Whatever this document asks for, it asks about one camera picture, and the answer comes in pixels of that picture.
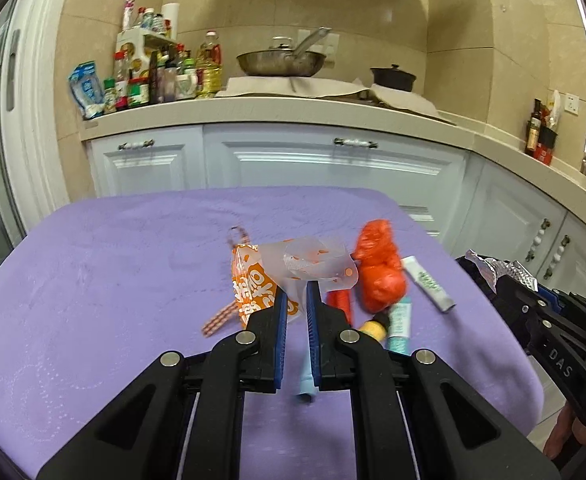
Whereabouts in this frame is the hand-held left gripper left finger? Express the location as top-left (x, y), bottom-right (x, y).
top-left (38, 292), bottom-right (289, 480)

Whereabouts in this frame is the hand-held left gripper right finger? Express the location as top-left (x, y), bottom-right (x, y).
top-left (305, 281), bottom-right (561, 480)

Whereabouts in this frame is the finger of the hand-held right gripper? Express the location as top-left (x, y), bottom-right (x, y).
top-left (456, 257), bottom-right (544, 357)
top-left (538, 286), bottom-right (586, 335)

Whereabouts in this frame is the silver foil wrapper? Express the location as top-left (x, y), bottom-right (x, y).
top-left (464, 249), bottom-right (540, 293)

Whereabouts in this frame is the light blue tube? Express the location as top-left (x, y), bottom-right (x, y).
top-left (294, 350), bottom-right (320, 404)

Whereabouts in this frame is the yellow bottle with black cap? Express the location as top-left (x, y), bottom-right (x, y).
top-left (357, 310), bottom-right (392, 344)

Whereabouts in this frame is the orange snack packet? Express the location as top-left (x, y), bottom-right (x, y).
top-left (230, 241), bottom-right (302, 331)

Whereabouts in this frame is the translucent orange dotted wrapper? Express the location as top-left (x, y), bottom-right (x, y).
top-left (258, 235), bottom-right (362, 294)

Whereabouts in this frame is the white green tube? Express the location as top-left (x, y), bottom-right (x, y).
top-left (402, 255), bottom-right (457, 314)

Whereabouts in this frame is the teal white tube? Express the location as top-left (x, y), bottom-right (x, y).
top-left (385, 296), bottom-right (414, 354)

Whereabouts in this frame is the red plastic bag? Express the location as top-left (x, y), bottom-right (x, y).
top-left (353, 218), bottom-right (408, 314)

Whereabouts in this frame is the person's right hand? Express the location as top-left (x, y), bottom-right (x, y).
top-left (543, 402), bottom-right (586, 463)

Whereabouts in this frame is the red black container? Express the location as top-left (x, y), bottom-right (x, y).
top-left (537, 90), bottom-right (562, 164)

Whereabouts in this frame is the purple tablecloth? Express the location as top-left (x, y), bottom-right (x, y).
top-left (0, 186), bottom-right (544, 480)

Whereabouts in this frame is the dark sauce bottle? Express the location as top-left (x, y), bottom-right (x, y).
top-left (526, 99), bottom-right (544, 155)

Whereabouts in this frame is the black cooking pot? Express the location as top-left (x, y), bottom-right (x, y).
top-left (370, 64), bottom-right (418, 93)

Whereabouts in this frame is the beige stove cover cloth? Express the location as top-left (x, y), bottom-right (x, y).
top-left (215, 76), bottom-right (457, 126)

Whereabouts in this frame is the metal frying pan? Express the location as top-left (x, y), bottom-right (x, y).
top-left (236, 26), bottom-right (333, 79)

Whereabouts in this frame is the yellow cooking oil bottle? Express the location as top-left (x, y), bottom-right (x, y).
top-left (195, 30), bottom-right (224, 99)

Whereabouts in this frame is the cluster of condiment bottles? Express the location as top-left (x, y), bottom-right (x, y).
top-left (102, 42), bottom-right (199, 112)

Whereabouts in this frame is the blue white packet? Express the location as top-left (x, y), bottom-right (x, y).
top-left (69, 61), bottom-right (106, 121)

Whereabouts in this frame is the white spice rack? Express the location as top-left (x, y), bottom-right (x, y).
top-left (115, 30), bottom-right (179, 106)

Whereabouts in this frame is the white sliding door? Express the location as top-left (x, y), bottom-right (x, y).
top-left (0, 0), bottom-right (94, 241)

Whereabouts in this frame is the white paper towel roll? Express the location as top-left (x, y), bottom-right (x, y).
top-left (161, 2), bottom-right (181, 40)

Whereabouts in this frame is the grey door handle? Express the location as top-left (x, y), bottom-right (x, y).
top-left (5, 30), bottom-right (22, 112)

